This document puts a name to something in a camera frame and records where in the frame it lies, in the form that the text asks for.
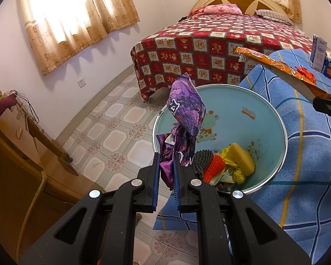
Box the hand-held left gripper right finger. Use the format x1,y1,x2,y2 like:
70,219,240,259
173,152,312,265

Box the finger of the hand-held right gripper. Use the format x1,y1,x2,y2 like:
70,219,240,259
312,94,331,119

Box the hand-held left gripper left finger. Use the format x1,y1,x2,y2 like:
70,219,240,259
19,152,161,265

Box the dark grey mesh scrubber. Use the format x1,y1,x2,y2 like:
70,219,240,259
192,149,213,180

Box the orange knitted scrubber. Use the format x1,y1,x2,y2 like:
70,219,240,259
203,155,227,183

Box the orange snack packet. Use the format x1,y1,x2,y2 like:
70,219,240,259
234,47,331,100

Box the yellow white plastic bag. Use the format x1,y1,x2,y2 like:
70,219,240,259
220,147,238,172

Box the yellow wrapper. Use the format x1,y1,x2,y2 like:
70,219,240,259
233,168,248,184

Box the yellow sponge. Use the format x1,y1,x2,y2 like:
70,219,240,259
228,143,256,176

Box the purple foil wrapper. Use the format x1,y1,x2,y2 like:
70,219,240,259
156,72,207,191

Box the light blue plastic basin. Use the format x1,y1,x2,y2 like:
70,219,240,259
152,84,288,194

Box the small blue carton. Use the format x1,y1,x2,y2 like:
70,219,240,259
322,55,331,78

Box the tall white blue carton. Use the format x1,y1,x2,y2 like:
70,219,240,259
310,34,328,71

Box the blue checked tablecloth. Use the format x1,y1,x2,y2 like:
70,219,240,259
153,48,331,265

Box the striped pillow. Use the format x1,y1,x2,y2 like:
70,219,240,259
255,9,293,25

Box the bed with red quilt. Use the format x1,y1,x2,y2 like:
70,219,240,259
130,13,313,103

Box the wooden cabinet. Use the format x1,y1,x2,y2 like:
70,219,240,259
0,116,105,263

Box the pink pillow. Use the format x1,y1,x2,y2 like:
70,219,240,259
203,4,242,15

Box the red crumpled cloth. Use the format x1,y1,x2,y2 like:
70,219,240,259
189,6,207,17

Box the maroon cloth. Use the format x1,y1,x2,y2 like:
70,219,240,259
0,97,17,133

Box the large beige patterned curtain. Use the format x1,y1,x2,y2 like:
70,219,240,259
18,0,141,77

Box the yellow cable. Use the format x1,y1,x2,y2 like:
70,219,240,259
15,170,48,256

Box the black thin cable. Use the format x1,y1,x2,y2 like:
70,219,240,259
9,89,41,124

